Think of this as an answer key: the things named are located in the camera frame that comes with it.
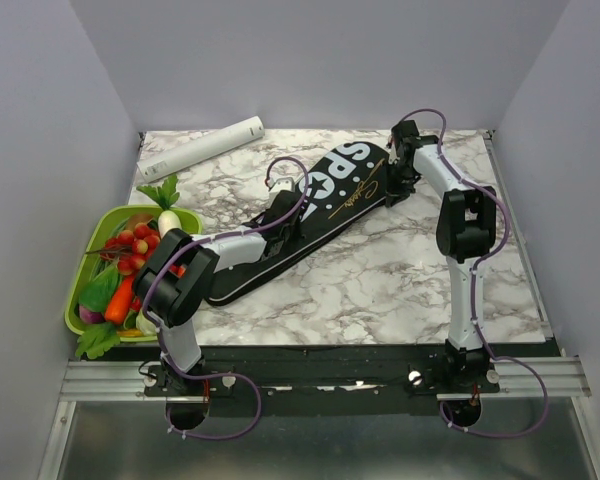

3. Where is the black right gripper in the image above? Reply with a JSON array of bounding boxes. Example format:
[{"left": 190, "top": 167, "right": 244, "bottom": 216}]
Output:
[{"left": 380, "top": 161, "right": 415, "bottom": 207}]

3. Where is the black sport racket bag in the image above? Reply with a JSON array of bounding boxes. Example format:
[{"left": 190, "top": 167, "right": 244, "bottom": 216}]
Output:
[{"left": 206, "top": 141, "right": 388, "bottom": 306}]

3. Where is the white shuttlecock tube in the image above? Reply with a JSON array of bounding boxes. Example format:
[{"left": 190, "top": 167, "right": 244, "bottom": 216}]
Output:
[{"left": 138, "top": 116, "right": 265, "bottom": 183}]

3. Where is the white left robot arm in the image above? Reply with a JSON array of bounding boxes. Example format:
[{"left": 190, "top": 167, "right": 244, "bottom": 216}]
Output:
[{"left": 132, "top": 190, "right": 306, "bottom": 395}]

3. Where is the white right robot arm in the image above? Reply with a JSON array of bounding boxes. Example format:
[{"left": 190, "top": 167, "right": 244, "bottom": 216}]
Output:
[{"left": 385, "top": 120, "right": 496, "bottom": 392}]

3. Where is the green vegetable tray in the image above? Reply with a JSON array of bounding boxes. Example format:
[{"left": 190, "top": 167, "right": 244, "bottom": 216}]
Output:
[{"left": 63, "top": 204, "right": 203, "bottom": 344}]

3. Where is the white radish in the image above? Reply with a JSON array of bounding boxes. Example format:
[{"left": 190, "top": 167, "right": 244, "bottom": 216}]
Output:
[{"left": 157, "top": 210, "right": 182, "bottom": 238}]

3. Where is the red cherry tomato bunch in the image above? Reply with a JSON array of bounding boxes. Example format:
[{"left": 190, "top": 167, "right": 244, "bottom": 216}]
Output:
[{"left": 99, "top": 221, "right": 161, "bottom": 277}]

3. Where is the green cabbage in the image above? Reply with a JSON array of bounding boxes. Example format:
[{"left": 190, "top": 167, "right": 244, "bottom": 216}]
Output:
[{"left": 136, "top": 311, "right": 156, "bottom": 336}]

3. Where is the orange carrot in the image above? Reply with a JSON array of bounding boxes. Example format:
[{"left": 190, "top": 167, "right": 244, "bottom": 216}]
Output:
[{"left": 104, "top": 276, "right": 134, "bottom": 325}]

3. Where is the green leafy vegetable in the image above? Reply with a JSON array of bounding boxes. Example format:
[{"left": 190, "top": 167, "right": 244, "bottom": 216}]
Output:
[{"left": 78, "top": 264, "right": 120, "bottom": 313}]

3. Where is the purple onion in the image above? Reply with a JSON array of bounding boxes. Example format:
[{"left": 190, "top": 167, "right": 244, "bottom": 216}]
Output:
[{"left": 78, "top": 305, "right": 105, "bottom": 325}]

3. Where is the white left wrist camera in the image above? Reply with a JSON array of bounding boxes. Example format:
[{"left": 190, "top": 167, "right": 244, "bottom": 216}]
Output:
[{"left": 269, "top": 176, "right": 295, "bottom": 195}]

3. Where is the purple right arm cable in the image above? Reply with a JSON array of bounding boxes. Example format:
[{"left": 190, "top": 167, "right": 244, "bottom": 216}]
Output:
[{"left": 397, "top": 108, "right": 551, "bottom": 438}]

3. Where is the aluminium frame rail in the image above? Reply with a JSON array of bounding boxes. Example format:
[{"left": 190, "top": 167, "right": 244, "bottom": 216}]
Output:
[{"left": 60, "top": 357, "right": 592, "bottom": 403}]

